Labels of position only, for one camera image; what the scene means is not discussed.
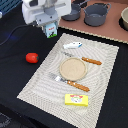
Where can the brown stove board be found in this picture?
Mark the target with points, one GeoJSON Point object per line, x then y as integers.
{"type": "Point", "coordinates": [109, 30]}

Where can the beige woven placemat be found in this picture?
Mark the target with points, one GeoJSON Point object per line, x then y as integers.
{"type": "Point", "coordinates": [48, 95]}

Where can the small grey pot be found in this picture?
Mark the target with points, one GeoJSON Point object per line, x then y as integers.
{"type": "Point", "coordinates": [75, 11]}

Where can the beige bowl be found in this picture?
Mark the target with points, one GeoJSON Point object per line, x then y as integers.
{"type": "Point", "coordinates": [124, 16]}

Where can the light blue milk carton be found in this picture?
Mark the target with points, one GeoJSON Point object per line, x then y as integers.
{"type": "Point", "coordinates": [51, 30]}

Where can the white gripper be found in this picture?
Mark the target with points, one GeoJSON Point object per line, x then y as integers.
{"type": "Point", "coordinates": [42, 12]}

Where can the large grey pot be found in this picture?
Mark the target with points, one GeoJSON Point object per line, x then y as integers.
{"type": "Point", "coordinates": [95, 15]}

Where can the yellow butter box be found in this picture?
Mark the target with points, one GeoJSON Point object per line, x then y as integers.
{"type": "Point", "coordinates": [78, 100]}

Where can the red toy tomato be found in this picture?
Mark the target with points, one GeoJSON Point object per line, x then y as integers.
{"type": "Point", "coordinates": [32, 57]}

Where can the blue wire basket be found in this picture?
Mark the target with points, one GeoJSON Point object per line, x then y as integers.
{"type": "Point", "coordinates": [8, 5]}

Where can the fork with wooden handle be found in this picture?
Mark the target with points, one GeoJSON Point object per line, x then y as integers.
{"type": "Point", "coordinates": [74, 84]}

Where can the round wooden plate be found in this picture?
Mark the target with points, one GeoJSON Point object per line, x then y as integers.
{"type": "Point", "coordinates": [73, 69]}

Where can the knife with wooden handle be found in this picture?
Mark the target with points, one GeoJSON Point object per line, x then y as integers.
{"type": "Point", "coordinates": [84, 58]}

